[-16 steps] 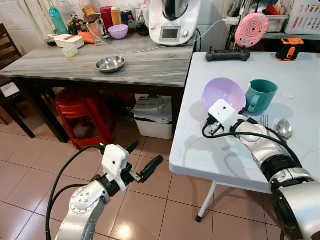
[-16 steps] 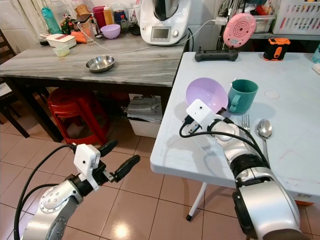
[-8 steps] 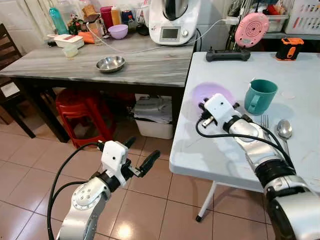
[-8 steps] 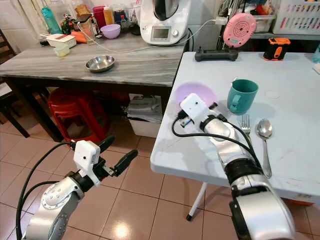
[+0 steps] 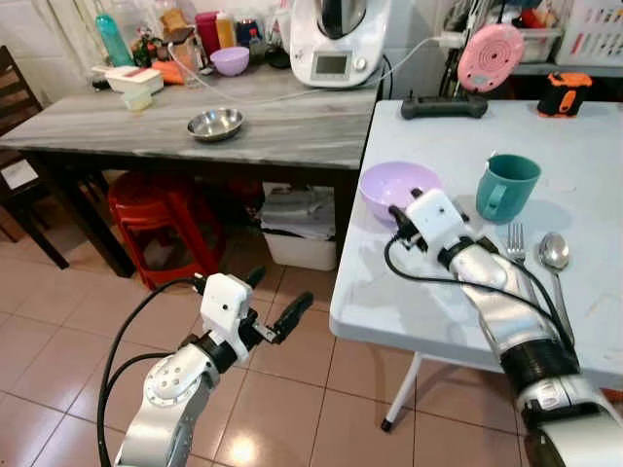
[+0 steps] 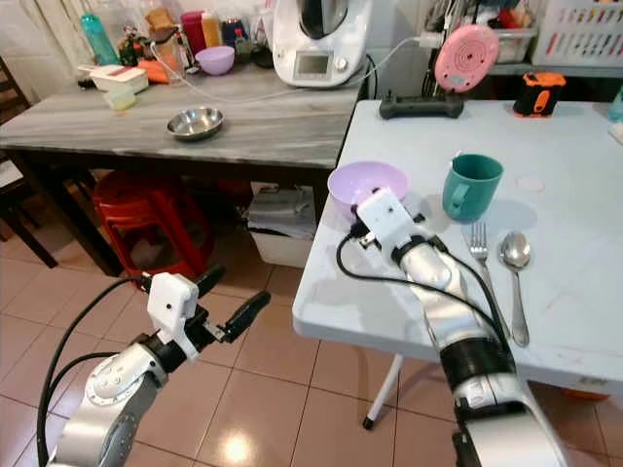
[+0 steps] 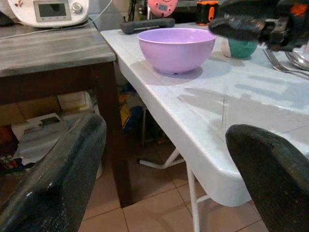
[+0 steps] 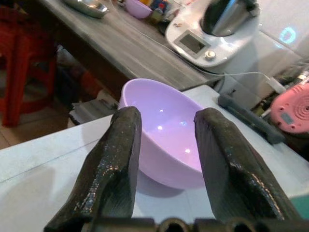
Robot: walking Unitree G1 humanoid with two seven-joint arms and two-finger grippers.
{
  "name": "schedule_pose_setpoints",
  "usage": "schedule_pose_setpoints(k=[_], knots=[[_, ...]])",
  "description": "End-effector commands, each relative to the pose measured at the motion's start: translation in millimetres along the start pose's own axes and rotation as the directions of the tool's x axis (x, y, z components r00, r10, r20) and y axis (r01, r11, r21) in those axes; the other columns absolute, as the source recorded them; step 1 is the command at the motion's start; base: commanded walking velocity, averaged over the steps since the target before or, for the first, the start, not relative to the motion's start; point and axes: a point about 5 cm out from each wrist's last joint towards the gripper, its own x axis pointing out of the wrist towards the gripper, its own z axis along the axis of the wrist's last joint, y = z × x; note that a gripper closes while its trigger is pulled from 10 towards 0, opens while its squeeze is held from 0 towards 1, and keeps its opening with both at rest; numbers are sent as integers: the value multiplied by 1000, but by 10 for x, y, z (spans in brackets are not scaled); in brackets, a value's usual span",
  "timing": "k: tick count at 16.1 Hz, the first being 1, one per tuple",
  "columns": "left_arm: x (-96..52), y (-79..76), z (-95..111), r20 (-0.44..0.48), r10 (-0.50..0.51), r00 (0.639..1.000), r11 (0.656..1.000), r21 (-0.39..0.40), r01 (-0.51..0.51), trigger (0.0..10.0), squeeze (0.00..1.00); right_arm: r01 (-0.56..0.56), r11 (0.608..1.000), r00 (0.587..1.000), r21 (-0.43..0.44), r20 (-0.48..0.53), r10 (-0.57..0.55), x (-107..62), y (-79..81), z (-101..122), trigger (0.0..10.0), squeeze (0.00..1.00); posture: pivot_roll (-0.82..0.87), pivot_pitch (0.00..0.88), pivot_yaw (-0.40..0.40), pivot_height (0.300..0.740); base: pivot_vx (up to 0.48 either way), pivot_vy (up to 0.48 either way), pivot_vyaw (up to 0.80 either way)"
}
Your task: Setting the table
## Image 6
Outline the small potted plant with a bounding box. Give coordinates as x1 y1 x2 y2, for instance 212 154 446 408
117 26 153 68

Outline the steel spoon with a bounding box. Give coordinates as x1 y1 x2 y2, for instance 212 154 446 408
497 232 534 349

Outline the red canister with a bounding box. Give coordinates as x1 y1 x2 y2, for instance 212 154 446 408
181 11 208 55

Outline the pink round appliance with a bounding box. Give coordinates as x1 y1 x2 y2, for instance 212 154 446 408
434 23 501 94

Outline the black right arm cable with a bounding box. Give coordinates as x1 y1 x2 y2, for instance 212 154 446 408
335 232 513 353

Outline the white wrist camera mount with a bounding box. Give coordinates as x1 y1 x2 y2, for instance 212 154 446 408
146 271 202 361
354 186 425 257

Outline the small steel bowl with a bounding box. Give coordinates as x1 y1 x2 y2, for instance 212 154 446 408
166 106 226 143

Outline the grey marble top table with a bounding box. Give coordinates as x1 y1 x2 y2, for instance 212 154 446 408
0 66 363 277

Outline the white folding table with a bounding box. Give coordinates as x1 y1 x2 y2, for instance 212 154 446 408
292 99 623 431

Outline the yellow bottle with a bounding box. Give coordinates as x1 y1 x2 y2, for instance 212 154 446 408
202 12 225 49

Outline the white kitchen machine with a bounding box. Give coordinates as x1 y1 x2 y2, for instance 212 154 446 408
271 0 374 90

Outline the orange packet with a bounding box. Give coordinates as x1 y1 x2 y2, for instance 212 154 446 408
136 59 172 85

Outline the red plastic stool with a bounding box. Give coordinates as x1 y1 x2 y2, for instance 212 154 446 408
92 171 207 280

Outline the teal water bottle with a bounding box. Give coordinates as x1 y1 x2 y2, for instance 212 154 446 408
80 13 121 68

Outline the steel fork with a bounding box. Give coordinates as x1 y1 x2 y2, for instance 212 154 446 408
468 222 509 340

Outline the white flat food box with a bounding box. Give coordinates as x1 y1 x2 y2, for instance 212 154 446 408
87 64 150 94

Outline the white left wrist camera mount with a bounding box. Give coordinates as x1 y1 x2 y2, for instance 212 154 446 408
146 271 202 361

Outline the clear plastic container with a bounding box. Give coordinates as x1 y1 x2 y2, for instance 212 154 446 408
495 27 537 65

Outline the small purple bowl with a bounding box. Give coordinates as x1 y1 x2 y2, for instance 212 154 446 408
196 45 238 77

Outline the teal plastic mug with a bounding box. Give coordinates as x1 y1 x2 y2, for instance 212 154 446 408
442 153 505 225

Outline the white storage bin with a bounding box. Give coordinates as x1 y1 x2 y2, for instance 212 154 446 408
247 185 318 269

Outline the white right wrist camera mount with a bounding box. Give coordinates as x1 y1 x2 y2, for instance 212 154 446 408
354 186 425 257

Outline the white plastic basket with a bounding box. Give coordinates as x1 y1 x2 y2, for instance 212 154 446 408
530 0 623 68

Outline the large purple plastic bowl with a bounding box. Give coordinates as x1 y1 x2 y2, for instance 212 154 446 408
327 161 411 226

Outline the dark wooden chair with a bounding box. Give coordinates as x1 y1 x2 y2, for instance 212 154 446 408
0 62 59 269

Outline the orange and black device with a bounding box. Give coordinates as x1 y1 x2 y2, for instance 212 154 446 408
513 72 568 119

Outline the small pale yellow container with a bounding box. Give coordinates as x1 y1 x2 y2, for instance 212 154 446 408
105 86 139 111

